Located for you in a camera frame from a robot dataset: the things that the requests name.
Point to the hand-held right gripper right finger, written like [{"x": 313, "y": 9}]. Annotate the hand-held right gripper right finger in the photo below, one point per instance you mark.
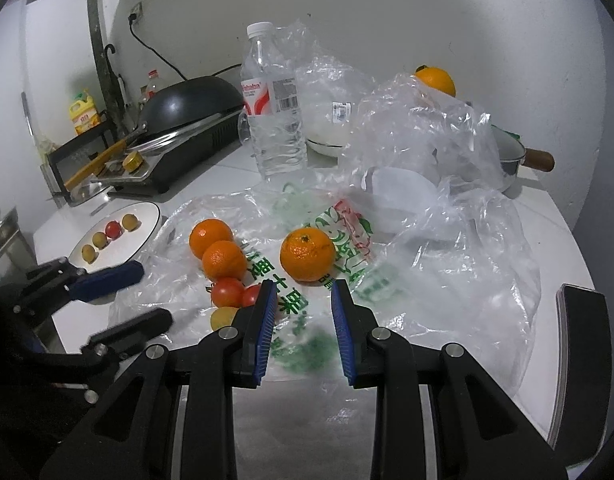
[{"x": 343, "y": 330}]

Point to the small yellow-green fruit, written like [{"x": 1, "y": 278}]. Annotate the small yellow-green fruit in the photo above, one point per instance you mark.
[
  {"x": 222, "y": 317},
  {"x": 89, "y": 253},
  {"x": 100, "y": 239},
  {"x": 130, "y": 221}
]

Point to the mandarin with green stem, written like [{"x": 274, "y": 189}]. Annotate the mandarin with green stem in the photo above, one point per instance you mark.
[{"x": 307, "y": 254}]

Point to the yellow oil bottle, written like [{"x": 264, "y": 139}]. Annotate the yellow oil bottle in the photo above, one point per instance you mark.
[{"x": 86, "y": 115}]

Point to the red cap bottle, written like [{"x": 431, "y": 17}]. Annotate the red cap bottle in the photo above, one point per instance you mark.
[{"x": 151, "y": 85}]

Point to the white bowl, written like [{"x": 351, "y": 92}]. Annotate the white bowl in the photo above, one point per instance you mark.
[{"x": 327, "y": 146}]

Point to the black metal rack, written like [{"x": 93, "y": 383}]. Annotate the black metal rack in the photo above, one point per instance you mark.
[{"x": 72, "y": 147}]

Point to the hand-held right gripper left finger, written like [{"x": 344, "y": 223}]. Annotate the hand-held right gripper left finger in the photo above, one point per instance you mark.
[{"x": 264, "y": 330}]

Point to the green printed plastic bag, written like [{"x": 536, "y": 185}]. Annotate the green printed plastic bag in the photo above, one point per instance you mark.
[{"x": 307, "y": 310}]

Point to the clear water bottle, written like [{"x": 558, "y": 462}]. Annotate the clear water bottle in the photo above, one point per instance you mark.
[{"x": 274, "y": 130}]

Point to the red cherry tomato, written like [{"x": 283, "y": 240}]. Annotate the red cherry tomato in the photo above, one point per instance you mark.
[
  {"x": 250, "y": 295},
  {"x": 113, "y": 228},
  {"x": 227, "y": 291}
]

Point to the steel tabletop stove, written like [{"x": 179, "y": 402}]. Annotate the steel tabletop stove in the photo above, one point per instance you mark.
[{"x": 197, "y": 150}]

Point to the white wall socket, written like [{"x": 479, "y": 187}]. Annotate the white wall socket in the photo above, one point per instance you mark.
[{"x": 136, "y": 11}]

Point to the white plate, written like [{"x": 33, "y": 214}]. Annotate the white plate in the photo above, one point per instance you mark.
[{"x": 132, "y": 245}]

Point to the black wok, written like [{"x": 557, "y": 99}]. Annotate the black wok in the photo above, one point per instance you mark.
[{"x": 192, "y": 100}]

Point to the black umbrella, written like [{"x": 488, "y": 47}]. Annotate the black umbrella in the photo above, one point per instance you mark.
[{"x": 117, "y": 95}]

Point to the large orange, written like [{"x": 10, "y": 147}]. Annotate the large orange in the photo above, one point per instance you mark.
[{"x": 437, "y": 81}]

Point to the grey vertical pipe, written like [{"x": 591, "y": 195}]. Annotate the grey vertical pipe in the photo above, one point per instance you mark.
[{"x": 98, "y": 35}]

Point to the beige cloth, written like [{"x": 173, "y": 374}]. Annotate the beige cloth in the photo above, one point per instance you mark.
[{"x": 47, "y": 145}]

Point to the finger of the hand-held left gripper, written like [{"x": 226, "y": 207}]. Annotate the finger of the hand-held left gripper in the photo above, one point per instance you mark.
[
  {"x": 137, "y": 330},
  {"x": 107, "y": 280}
]

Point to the small mandarin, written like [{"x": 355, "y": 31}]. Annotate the small mandarin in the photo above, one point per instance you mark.
[
  {"x": 211, "y": 237},
  {"x": 224, "y": 260}
]

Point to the hanging metal utensil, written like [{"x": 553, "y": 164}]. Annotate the hanging metal utensil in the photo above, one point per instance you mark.
[{"x": 27, "y": 115}]

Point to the clear plastic bag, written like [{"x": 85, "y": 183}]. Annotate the clear plastic bag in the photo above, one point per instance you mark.
[
  {"x": 417, "y": 130},
  {"x": 332, "y": 90}
]

